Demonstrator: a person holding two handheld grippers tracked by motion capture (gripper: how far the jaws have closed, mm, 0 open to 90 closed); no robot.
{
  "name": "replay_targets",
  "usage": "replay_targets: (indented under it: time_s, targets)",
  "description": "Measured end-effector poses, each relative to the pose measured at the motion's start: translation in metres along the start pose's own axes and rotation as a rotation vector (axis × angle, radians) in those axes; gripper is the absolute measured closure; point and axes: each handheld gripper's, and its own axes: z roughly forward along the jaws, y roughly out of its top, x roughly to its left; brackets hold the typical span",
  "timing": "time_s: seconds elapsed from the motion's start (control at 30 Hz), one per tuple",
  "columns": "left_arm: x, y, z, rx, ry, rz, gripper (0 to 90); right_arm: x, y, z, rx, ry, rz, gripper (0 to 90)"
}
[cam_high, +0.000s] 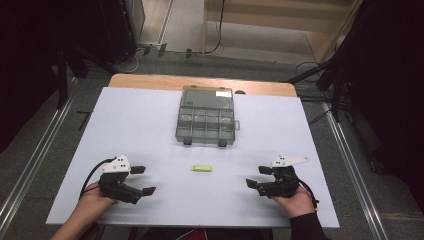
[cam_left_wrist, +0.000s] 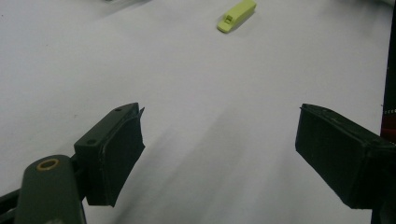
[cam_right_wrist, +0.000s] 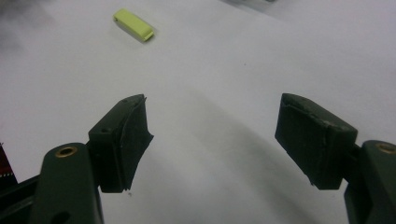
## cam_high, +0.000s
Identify black floor cables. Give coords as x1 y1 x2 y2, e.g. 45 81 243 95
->
294 60 334 127

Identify clear grey compartment organizer box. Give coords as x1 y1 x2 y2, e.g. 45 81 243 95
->
175 84 241 148

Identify dark cabinet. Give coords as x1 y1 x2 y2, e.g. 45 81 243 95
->
98 0 146 65

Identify black hanging cable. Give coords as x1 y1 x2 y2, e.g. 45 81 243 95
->
202 0 226 55

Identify small green stick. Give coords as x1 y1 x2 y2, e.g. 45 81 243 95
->
189 164 214 173

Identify metal floor rail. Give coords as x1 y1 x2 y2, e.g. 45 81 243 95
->
0 77 78 228
320 100 392 240

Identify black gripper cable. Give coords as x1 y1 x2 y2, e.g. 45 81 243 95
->
297 179 320 213
78 157 117 200

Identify light wooden furniture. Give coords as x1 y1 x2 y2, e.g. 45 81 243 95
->
202 0 364 64

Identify person's right hand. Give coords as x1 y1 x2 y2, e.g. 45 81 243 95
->
271 185 317 220

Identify white table cover board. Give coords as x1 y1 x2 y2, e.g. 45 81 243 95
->
45 86 341 229

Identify white floor cable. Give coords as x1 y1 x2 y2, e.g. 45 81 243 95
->
114 48 145 75

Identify person's left hand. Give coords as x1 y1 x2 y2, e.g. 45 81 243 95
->
77 181 118 222

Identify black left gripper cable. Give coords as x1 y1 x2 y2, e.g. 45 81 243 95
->
78 157 117 200

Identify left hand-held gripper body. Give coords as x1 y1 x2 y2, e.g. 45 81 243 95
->
97 153 144 205

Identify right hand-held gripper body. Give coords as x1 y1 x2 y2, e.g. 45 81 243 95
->
256 154 310 199

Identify black tripod stand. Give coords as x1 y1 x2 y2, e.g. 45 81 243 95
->
285 49 354 123
54 41 116 111

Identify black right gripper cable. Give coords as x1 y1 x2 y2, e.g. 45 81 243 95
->
297 179 320 213

